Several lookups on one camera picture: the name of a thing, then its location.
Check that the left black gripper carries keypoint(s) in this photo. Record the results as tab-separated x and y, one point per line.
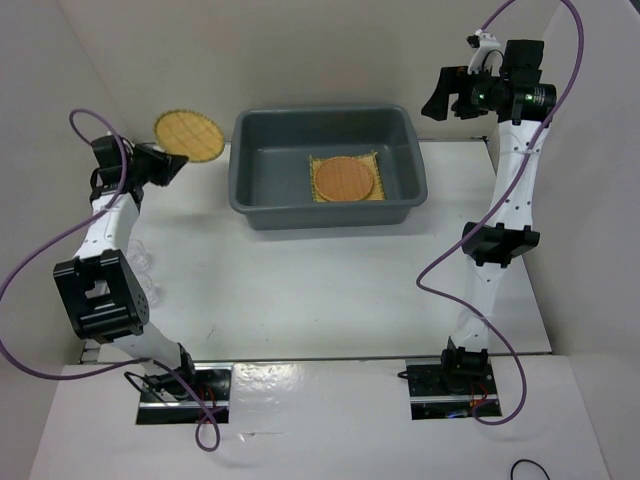
169	165

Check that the square bamboo mat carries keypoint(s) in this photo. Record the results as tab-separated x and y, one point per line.
370	160

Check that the grey plastic bin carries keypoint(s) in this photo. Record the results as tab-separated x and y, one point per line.
270	173

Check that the round yellow bamboo plate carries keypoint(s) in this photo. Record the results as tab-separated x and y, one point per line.
189	133

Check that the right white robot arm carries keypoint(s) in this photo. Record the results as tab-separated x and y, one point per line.
504	80

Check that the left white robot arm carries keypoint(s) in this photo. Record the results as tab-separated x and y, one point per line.
102	295

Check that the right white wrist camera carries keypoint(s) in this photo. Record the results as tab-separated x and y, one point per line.
483	45

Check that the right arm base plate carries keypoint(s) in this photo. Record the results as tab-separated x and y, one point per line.
435	395

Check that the round orange woven plate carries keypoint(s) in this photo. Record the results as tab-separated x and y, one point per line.
341	179

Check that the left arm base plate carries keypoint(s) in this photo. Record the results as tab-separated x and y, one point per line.
164	401

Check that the clear glass cup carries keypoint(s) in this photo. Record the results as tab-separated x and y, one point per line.
150	290
137	256

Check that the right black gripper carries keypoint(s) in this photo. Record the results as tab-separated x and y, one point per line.
453	79

